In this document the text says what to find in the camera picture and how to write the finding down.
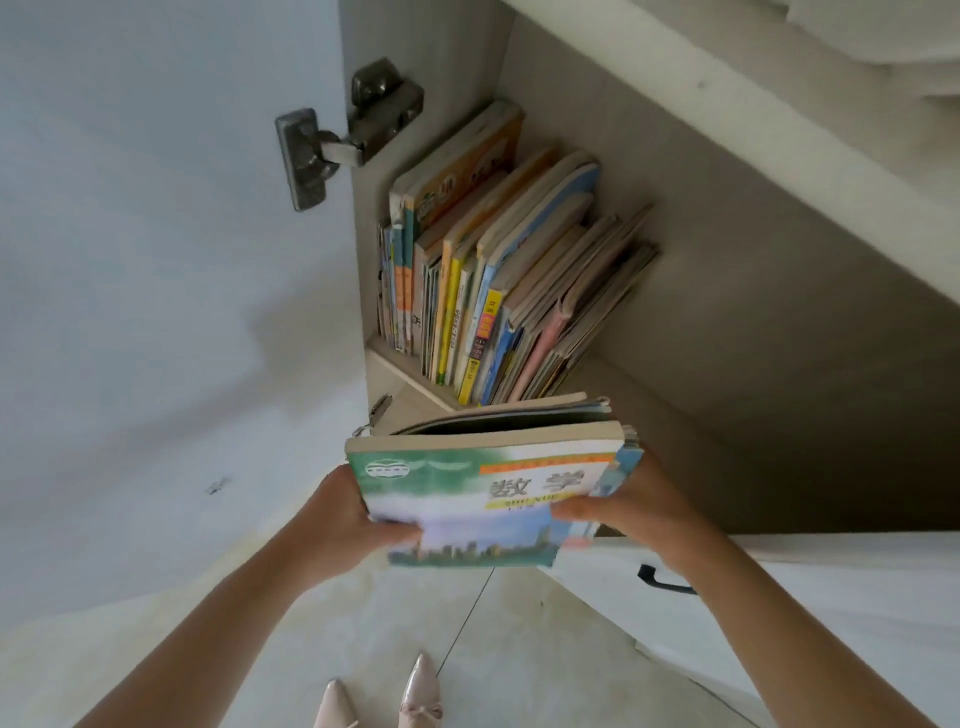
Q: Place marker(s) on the person's left forearm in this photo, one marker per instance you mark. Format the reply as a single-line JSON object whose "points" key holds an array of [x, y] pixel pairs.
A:
{"points": [[202, 645]]}

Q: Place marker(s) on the dark edged white book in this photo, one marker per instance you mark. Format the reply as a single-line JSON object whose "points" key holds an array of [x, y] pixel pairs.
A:
{"points": [[517, 415]]}

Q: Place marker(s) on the green cover textbook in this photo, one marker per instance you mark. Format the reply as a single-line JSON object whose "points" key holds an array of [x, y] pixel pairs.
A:
{"points": [[480, 495]]}

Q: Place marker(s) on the person's right forearm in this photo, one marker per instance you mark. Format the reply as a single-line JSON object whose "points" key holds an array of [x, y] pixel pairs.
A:
{"points": [[787, 637]]}

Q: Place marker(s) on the blue edged book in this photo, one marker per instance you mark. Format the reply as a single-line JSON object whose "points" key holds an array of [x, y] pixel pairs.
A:
{"points": [[628, 463]]}

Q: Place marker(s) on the large metal door hinge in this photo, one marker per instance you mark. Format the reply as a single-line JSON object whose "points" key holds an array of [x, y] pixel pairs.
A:
{"points": [[352, 127]]}

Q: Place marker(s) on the person's left pink shoe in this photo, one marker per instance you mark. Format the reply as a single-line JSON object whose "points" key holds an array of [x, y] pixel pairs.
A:
{"points": [[335, 706]]}

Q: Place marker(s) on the person's left hand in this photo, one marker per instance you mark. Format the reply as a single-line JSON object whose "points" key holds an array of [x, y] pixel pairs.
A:
{"points": [[341, 517]]}

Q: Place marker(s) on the person's right pink shoe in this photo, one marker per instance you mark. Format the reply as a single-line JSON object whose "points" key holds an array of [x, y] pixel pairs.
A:
{"points": [[421, 694]]}

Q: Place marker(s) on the person's left thumb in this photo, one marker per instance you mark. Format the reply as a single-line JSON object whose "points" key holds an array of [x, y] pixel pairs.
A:
{"points": [[394, 533]]}

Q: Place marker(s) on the row of upright books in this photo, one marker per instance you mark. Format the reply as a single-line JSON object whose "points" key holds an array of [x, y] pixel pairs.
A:
{"points": [[495, 277]]}

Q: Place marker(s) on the person's right hand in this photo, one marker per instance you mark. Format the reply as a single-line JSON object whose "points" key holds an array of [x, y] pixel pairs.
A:
{"points": [[652, 510]]}

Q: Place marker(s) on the beige wooden cabinet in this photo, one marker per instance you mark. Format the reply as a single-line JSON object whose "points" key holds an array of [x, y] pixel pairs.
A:
{"points": [[765, 337]]}

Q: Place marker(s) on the person's right thumb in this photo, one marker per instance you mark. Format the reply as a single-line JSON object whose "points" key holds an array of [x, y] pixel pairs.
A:
{"points": [[581, 510]]}

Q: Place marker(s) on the small metal door hinge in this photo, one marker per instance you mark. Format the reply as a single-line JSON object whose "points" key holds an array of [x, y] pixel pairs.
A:
{"points": [[377, 411]]}

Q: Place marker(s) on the person's pink shoe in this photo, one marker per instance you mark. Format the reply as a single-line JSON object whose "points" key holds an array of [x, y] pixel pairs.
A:
{"points": [[421, 694], [335, 706]]}

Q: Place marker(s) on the white open cabinet door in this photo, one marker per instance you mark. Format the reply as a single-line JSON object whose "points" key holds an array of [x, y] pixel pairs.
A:
{"points": [[150, 300]]}

